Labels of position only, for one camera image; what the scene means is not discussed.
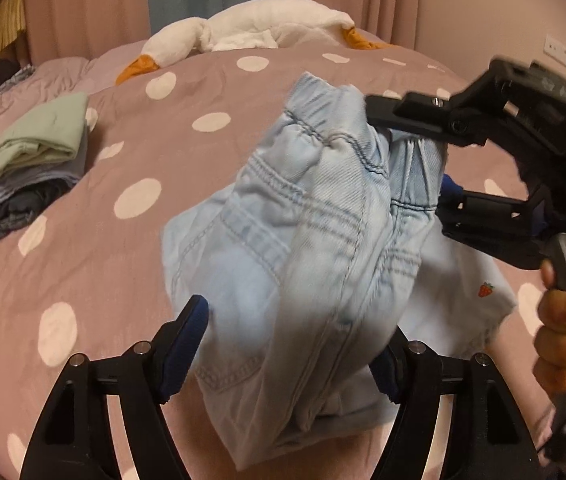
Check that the pink curtain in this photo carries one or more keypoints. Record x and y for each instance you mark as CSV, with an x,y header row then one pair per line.
x,y
88,5

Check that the pink quilt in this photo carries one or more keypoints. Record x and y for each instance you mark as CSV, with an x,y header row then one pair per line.
x,y
63,75

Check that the blue plaid garment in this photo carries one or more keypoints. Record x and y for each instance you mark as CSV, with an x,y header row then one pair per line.
x,y
18,76

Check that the light blue denim shorts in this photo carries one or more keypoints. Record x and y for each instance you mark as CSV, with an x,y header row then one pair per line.
x,y
288,260

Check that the pink polka dot blanket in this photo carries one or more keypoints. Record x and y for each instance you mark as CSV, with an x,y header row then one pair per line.
x,y
113,270

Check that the white goose plush toy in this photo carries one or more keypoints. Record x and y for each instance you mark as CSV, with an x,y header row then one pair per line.
x,y
263,20

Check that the dark folded jeans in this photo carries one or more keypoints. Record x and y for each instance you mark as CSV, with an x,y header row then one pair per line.
x,y
18,207

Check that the green folded garment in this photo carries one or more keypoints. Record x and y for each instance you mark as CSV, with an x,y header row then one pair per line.
x,y
48,130

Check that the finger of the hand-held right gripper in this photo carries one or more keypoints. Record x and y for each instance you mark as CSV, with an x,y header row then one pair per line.
x,y
493,225
428,115

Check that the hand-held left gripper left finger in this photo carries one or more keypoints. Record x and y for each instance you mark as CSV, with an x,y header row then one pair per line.
x,y
183,355

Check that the light blue strawberry print pants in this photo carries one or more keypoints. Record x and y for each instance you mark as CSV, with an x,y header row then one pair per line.
x,y
463,290

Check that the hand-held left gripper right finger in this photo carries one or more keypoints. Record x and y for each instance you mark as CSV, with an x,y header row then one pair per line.
x,y
387,376

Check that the yellow fringed cloth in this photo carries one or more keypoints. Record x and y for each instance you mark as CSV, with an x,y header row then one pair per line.
x,y
8,25

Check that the grey folded garment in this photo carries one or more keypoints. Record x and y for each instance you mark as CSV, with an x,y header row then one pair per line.
x,y
65,172

